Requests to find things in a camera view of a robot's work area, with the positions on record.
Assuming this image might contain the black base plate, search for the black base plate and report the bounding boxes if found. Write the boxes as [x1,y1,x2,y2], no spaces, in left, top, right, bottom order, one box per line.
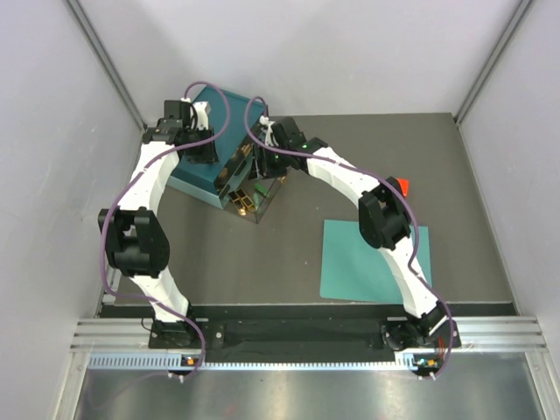
[147,315,463,351]

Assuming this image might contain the clear bottom drawer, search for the clear bottom drawer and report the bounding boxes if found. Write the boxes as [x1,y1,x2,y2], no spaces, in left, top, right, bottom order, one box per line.
[224,176,287,224]

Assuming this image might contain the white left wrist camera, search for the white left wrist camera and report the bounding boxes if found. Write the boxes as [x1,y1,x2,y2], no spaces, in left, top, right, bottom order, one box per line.
[192,101,211,130]

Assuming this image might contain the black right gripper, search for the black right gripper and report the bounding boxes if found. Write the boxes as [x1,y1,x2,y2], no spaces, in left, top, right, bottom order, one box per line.
[248,143,290,183]

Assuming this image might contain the aluminium rail frame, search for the aluminium rail frame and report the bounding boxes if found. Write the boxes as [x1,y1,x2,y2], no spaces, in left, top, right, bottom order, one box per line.
[54,304,559,419]

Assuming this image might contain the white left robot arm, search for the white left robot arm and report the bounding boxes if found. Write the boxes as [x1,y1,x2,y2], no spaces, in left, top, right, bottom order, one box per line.
[98,98,217,349]

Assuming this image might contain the red cube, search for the red cube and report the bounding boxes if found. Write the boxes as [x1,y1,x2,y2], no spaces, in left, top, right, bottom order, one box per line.
[396,178,410,198]

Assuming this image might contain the black gold lipstick case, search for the black gold lipstick case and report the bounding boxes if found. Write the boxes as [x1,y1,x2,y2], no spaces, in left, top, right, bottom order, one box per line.
[230,191,245,206]

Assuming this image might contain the green lip balm stick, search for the green lip balm stick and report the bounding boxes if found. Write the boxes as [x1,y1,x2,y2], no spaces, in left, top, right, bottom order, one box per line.
[255,184,268,197]

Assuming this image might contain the teal mat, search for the teal mat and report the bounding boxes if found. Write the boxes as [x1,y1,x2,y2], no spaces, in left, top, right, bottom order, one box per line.
[318,218,433,304]

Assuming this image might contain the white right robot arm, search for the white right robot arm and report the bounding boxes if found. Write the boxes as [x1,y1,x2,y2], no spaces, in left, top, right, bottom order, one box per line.
[259,116,456,351]

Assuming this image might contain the teal drawer organizer box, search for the teal drawer organizer box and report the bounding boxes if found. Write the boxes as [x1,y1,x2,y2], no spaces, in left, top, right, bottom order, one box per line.
[167,87,265,209]

